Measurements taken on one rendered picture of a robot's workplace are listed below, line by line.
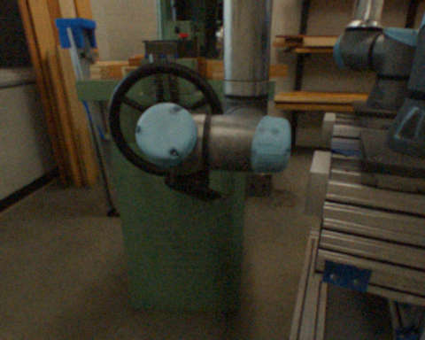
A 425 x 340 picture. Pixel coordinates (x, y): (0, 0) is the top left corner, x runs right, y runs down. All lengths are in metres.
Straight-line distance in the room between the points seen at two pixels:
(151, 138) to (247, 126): 0.12
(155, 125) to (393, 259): 0.48
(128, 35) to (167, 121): 3.26
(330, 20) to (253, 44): 2.98
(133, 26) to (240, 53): 3.15
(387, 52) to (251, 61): 0.64
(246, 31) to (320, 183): 0.29
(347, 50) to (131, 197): 0.87
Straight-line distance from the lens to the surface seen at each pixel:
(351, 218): 0.59
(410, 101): 0.59
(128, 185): 1.03
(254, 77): 0.48
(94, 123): 1.84
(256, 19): 0.48
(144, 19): 3.55
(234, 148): 0.36
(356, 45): 1.11
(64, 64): 2.38
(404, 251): 0.63
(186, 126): 0.35
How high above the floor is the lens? 0.97
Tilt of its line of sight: 21 degrees down
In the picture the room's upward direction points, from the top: straight up
